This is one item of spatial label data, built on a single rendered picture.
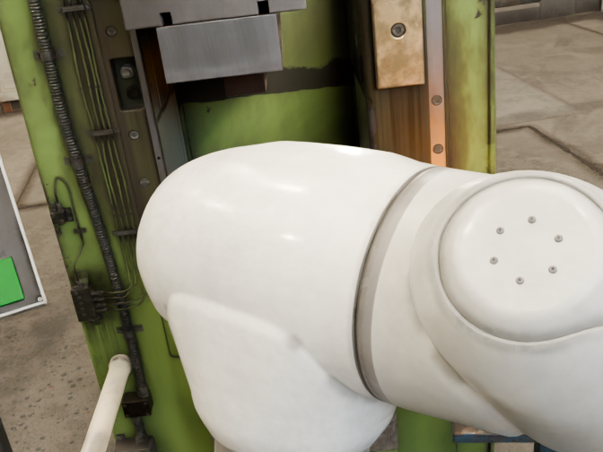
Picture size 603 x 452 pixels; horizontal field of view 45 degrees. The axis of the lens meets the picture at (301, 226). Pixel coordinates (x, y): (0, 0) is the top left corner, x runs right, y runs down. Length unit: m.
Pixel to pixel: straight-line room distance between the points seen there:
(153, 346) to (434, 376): 1.37
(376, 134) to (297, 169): 1.06
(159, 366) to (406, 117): 0.78
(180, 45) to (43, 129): 0.38
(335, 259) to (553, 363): 0.12
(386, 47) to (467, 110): 0.21
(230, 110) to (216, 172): 1.36
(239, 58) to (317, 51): 0.51
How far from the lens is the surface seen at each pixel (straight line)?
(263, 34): 1.25
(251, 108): 1.78
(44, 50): 1.44
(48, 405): 2.77
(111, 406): 1.57
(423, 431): 1.85
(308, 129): 1.79
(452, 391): 0.34
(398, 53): 1.39
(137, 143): 1.47
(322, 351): 0.37
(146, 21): 1.26
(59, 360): 2.99
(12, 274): 1.31
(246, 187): 0.40
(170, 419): 1.80
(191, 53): 1.26
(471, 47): 1.45
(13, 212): 1.33
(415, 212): 0.35
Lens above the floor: 1.55
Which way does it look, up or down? 25 degrees down
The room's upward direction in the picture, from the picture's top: 7 degrees counter-clockwise
